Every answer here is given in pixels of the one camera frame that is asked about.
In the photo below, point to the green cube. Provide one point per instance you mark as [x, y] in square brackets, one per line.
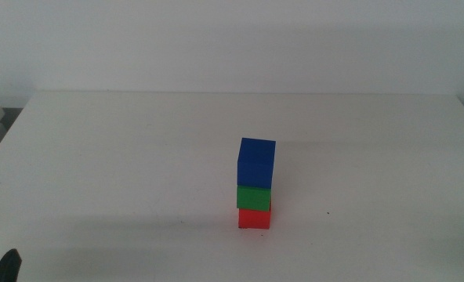
[253, 199]

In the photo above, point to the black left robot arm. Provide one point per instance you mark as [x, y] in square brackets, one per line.
[6, 270]

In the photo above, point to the red cube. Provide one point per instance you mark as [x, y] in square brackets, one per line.
[254, 220]

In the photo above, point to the blue cube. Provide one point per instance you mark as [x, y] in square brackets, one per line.
[256, 164]

